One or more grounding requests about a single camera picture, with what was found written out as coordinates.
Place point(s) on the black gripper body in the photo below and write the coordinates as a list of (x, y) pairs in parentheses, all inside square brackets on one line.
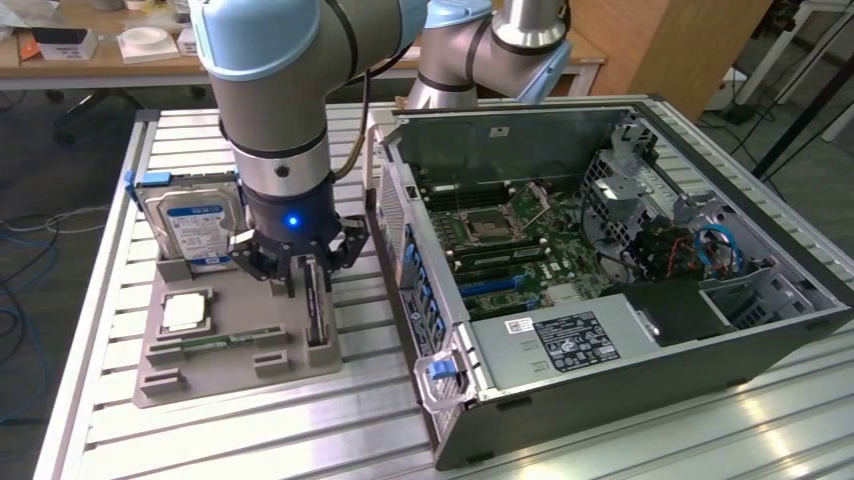
[(289, 220)]

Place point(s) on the green GPU card metal bracket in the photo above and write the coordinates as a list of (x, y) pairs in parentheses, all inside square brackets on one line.
[(313, 310)]

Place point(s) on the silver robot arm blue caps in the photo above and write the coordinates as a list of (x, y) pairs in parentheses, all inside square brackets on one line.
[(267, 100)]

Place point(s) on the hard disk in blue caddy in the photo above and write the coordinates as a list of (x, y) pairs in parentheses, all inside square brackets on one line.
[(189, 225)]

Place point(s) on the silver CPU chip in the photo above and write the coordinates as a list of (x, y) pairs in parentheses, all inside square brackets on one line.
[(185, 312)]

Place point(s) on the green RAM stick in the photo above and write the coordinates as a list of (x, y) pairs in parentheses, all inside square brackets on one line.
[(213, 343)]

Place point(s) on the thin metal locking lever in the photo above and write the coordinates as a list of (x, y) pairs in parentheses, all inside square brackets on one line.
[(456, 200)]

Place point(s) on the gray parts rack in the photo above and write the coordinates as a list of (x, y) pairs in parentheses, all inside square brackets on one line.
[(220, 370)]

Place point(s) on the black expansion slot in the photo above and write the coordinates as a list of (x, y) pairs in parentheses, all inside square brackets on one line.
[(493, 275)]

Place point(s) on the blue expansion slot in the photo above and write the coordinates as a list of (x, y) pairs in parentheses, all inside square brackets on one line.
[(489, 286)]

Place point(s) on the blue case latch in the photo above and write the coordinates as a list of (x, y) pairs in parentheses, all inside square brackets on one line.
[(439, 371)]

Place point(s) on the gray power supply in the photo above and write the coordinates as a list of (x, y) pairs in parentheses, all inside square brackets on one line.
[(507, 360)]

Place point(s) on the silver chipset heatsink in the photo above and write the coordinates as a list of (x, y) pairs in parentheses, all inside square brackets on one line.
[(562, 295)]

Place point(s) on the black office chair base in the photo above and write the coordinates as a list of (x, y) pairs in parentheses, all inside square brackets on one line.
[(93, 102)]

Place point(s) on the small white box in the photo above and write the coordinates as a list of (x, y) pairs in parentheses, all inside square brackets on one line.
[(185, 45)]

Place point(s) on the white round holder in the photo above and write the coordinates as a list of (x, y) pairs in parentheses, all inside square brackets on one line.
[(147, 47)]

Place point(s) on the wooden desk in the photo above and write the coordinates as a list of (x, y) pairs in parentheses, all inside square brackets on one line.
[(100, 70)]

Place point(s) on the metal disk bay cage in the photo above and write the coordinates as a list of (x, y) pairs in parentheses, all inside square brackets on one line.
[(620, 170)]

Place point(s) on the white box black lid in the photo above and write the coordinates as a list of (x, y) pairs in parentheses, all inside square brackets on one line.
[(66, 50)]

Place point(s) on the black open PC case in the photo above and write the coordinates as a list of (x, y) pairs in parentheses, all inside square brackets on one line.
[(600, 400)]

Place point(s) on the orange card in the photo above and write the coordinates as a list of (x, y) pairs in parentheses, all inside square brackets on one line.
[(29, 52)]

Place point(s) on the clear plastic bag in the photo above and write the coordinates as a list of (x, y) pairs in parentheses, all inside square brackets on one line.
[(20, 15)]

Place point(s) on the wooden cabinet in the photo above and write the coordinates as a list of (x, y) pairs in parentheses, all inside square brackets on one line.
[(667, 50)]

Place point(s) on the white floor unit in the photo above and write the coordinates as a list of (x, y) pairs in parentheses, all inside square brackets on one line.
[(727, 90)]

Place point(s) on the black tripod leg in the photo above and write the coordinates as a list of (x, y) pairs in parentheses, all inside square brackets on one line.
[(806, 100)]

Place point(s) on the white desk frame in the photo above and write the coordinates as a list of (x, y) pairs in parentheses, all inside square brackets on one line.
[(839, 125)]

